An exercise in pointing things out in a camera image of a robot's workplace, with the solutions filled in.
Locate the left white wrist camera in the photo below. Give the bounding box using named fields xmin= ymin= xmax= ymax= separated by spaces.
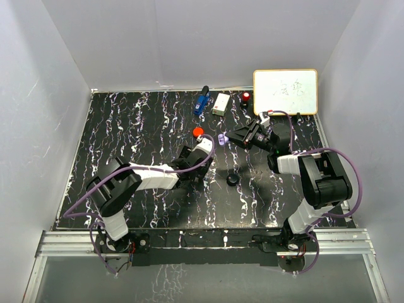
xmin=192 ymin=134 xmax=214 ymax=154

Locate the white whiteboard wooden frame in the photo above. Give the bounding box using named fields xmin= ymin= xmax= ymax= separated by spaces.
xmin=253 ymin=69 xmax=318 ymax=115

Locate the red emergency stop button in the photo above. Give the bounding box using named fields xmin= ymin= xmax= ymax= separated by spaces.
xmin=241 ymin=92 xmax=251 ymax=107

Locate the white rectangular box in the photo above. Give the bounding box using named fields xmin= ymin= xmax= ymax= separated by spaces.
xmin=212 ymin=93 xmax=230 ymax=116

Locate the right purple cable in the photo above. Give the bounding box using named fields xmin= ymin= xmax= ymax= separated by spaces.
xmin=268 ymin=109 xmax=364 ymax=278

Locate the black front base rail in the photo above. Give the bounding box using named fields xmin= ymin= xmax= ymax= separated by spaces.
xmin=94 ymin=227 xmax=319 ymax=268

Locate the orange earbud charging case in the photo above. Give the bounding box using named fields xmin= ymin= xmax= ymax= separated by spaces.
xmin=193 ymin=127 xmax=205 ymax=138

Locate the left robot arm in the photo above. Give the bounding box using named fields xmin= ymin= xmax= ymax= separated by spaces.
xmin=86 ymin=141 xmax=213 ymax=252

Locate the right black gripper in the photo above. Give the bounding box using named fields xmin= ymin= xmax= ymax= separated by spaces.
xmin=225 ymin=119 xmax=276 ymax=153

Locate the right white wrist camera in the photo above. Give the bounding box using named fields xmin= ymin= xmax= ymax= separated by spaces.
xmin=258 ymin=110 xmax=273 ymax=128

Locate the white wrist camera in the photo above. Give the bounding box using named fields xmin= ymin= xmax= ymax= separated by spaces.
xmin=258 ymin=110 xmax=273 ymax=128
xmin=192 ymin=134 xmax=214 ymax=154

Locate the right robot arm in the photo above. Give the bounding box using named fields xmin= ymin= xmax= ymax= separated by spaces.
xmin=227 ymin=121 xmax=352 ymax=251

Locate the blue black stapler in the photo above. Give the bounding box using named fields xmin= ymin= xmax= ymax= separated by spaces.
xmin=193 ymin=85 xmax=210 ymax=116

